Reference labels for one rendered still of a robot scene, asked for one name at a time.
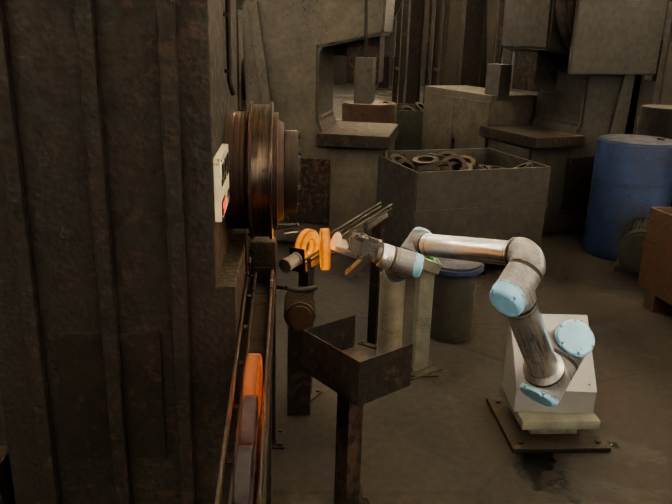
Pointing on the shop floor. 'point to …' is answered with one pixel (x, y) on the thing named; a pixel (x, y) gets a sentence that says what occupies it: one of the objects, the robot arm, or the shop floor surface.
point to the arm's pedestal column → (561, 442)
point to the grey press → (572, 87)
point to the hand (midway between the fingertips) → (325, 244)
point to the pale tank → (426, 48)
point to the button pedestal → (423, 317)
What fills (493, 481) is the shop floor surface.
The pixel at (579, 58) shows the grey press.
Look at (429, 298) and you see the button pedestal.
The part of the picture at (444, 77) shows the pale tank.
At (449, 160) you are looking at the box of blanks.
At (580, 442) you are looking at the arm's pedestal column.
